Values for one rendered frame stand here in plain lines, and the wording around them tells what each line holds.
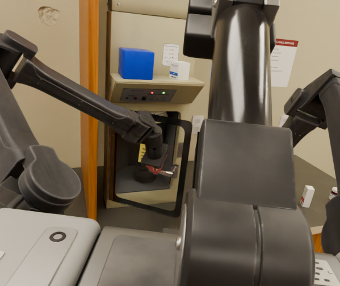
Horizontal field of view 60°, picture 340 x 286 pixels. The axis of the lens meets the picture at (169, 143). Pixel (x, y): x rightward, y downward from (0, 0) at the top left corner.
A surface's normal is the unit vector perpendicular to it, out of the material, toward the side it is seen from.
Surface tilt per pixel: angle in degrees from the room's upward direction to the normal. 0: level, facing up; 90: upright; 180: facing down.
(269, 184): 44
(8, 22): 90
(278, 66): 90
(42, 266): 0
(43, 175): 36
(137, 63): 90
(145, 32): 90
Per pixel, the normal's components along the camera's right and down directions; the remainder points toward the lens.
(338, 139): -0.95, -0.32
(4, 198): 0.52, -0.78
